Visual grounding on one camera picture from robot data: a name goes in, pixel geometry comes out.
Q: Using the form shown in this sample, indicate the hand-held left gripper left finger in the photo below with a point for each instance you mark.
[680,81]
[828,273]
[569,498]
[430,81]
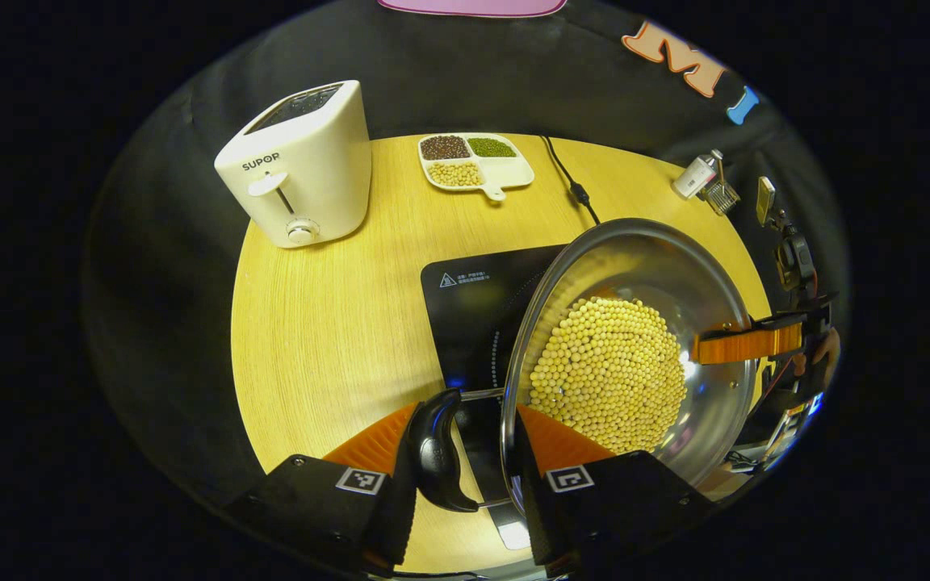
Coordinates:
[400,524]

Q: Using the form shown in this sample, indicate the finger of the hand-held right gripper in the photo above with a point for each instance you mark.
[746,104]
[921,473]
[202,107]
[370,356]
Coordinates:
[747,345]

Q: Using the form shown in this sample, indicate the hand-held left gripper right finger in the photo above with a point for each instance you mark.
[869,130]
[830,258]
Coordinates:
[542,520]

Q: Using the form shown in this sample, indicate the black induction cooktop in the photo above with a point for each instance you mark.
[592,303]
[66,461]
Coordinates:
[473,307]

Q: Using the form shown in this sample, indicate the clear glass container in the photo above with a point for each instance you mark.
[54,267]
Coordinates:
[723,198]

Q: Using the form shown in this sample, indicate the thin stick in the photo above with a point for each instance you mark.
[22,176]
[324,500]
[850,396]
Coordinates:
[720,165]

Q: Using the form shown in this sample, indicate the small bottle with pink label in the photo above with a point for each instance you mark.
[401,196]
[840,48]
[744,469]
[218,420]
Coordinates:
[693,176]

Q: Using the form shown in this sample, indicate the pile of soybeans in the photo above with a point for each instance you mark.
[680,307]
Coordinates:
[610,371]

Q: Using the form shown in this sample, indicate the white divided dish of beans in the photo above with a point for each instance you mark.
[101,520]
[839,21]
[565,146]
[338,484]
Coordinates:
[477,165]

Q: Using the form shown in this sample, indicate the white toaster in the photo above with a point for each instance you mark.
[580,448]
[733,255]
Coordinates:
[303,161]

